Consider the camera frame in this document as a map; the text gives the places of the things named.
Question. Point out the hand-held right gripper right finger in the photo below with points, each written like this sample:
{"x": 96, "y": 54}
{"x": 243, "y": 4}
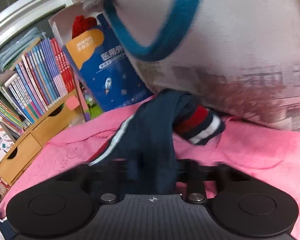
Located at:
{"x": 193, "y": 172}

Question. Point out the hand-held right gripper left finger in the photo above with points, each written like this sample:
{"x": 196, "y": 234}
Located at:
{"x": 115, "y": 171}

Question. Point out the navy white striped jacket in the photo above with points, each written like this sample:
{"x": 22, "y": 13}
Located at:
{"x": 150, "y": 130}

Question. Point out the pink bunny print blanket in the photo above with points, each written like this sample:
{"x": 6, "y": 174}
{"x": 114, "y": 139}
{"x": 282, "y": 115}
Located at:
{"x": 252, "y": 155}

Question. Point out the pink sticky note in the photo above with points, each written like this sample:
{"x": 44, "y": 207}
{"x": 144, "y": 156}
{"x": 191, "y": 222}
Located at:
{"x": 72, "y": 103}

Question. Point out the wooden drawer organizer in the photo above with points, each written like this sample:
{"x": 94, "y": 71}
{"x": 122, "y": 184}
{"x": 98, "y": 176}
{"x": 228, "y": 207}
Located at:
{"x": 27, "y": 145}

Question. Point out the blue printed carton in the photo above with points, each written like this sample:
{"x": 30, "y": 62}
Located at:
{"x": 110, "y": 80}

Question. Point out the white patterned book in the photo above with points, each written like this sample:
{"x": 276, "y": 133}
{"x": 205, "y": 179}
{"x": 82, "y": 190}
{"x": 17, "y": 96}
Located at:
{"x": 1, "y": 145}

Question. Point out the row of pastel spined books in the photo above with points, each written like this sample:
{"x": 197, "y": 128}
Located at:
{"x": 42, "y": 75}

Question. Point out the red fuzzy item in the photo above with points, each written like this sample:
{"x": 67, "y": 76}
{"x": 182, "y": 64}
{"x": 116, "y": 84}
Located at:
{"x": 83, "y": 26}

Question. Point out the stack of pale blue books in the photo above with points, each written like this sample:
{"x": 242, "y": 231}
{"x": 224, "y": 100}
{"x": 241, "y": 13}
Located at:
{"x": 17, "y": 47}

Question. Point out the teal fabric band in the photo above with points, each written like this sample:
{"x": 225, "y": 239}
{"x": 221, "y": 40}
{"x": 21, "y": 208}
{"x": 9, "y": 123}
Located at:
{"x": 186, "y": 10}

